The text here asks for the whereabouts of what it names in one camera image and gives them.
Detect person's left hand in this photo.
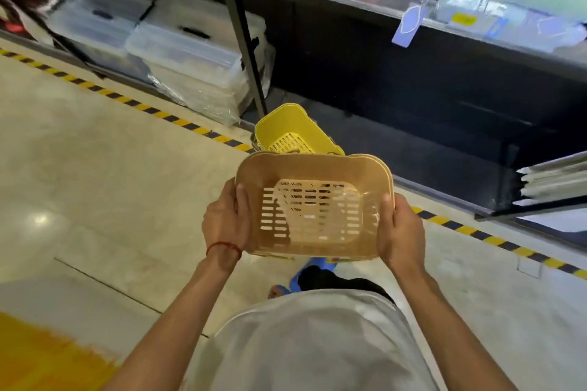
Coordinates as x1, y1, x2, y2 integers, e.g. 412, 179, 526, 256
201, 178, 252, 261

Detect white shirt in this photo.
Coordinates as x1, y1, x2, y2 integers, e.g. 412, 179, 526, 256
185, 288, 441, 391

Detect red string bracelet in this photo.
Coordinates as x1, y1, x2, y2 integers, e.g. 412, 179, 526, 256
206, 241, 243, 262

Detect black metal shelf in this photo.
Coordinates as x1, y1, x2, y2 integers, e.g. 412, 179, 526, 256
0, 0, 587, 249

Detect black trousers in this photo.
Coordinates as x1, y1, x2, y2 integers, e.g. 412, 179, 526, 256
297, 265, 396, 305

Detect red packaged item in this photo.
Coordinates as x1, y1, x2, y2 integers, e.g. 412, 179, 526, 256
0, 0, 70, 46

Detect tan plastic basket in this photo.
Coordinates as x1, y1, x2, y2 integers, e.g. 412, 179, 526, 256
234, 151, 395, 263

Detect yellow plastic basket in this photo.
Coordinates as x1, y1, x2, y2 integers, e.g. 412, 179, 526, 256
253, 103, 345, 157

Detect white plastic items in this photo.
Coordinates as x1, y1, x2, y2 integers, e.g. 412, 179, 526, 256
512, 151, 587, 209

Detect person's right forearm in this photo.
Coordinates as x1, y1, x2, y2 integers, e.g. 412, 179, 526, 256
392, 262, 519, 391

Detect white paper tag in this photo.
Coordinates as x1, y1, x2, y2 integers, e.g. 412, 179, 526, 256
391, 2, 430, 49

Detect person's right hand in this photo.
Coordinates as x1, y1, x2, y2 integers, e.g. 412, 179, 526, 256
377, 193, 427, 274

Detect clear plastic storage box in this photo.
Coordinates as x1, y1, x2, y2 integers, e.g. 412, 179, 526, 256
124, 0, 268, 90
45, 0, 155, 81

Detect person's left forearm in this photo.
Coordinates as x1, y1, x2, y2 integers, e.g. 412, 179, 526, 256
103, 250, 242, 391

